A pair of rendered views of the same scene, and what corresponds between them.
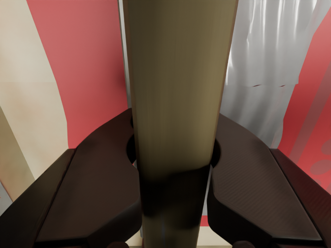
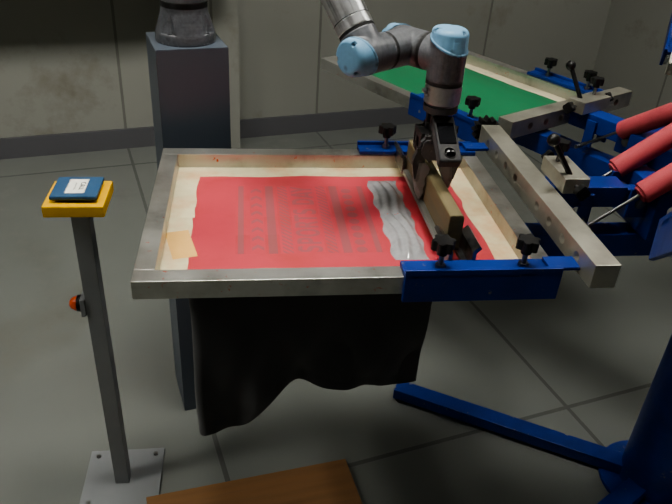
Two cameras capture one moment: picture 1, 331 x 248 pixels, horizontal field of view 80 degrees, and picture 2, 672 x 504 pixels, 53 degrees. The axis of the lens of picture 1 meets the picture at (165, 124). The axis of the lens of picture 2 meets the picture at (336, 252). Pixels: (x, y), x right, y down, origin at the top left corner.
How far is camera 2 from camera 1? 141 cm
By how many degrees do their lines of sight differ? 28
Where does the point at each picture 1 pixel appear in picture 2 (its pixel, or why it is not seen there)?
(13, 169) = (481, 192)
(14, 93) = (482, 213)
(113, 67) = not seen: hidden behind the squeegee
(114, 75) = not seen: hidden behind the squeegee
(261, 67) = (397, 218)
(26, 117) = (478, 208)
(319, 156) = (351, 199)
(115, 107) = not seen: hidden behind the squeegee
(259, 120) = (389, 206)
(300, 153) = (361, 200)
